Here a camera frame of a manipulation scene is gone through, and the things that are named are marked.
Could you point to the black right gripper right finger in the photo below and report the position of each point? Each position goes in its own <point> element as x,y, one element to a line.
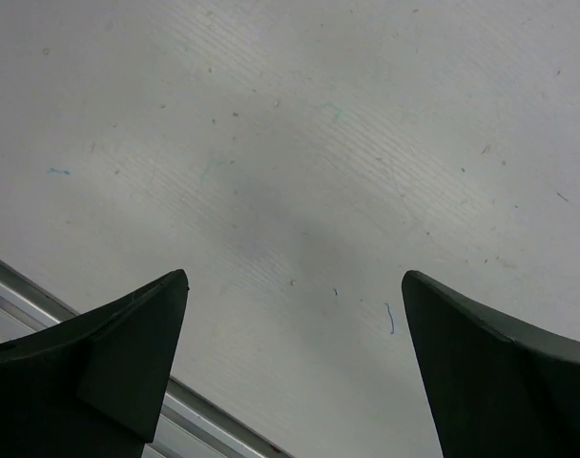
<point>496,386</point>

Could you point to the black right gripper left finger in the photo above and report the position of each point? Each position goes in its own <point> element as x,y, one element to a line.
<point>93,386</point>

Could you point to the aluminium table edge rail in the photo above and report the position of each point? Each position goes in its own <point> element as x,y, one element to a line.
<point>189,425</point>

